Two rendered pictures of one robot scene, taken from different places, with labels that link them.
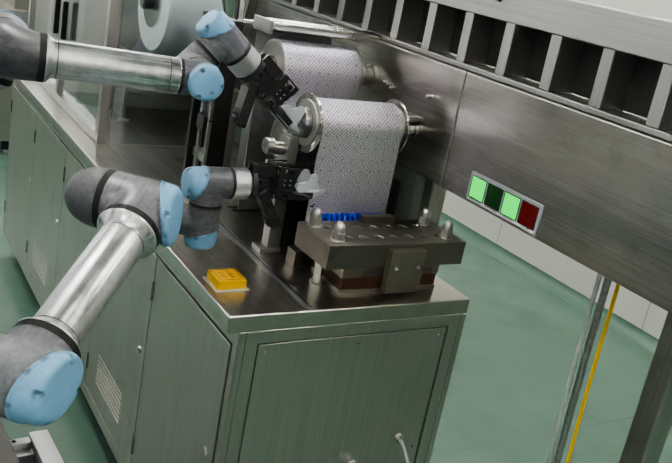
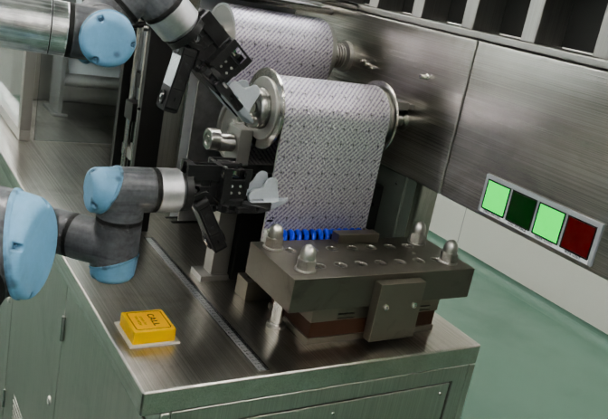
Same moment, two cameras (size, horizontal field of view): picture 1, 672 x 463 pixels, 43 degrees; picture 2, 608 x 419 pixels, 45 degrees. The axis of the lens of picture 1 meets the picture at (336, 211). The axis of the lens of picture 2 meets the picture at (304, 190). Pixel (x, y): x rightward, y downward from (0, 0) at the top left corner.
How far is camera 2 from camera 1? 0.78 m
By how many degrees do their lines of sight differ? 1
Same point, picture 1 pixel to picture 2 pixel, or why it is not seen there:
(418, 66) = (407, 39)
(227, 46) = not seen: outside the picture
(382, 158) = (363, 157)
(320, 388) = not seen: outside the picture
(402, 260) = (394, 296)
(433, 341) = (432, 402)
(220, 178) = (138, 184)
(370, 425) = not seen: outside the picture
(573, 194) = not seen: outside the picture
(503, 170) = (536, 173)
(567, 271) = (530, 275)
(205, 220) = (118, 242)
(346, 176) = (316, 180)
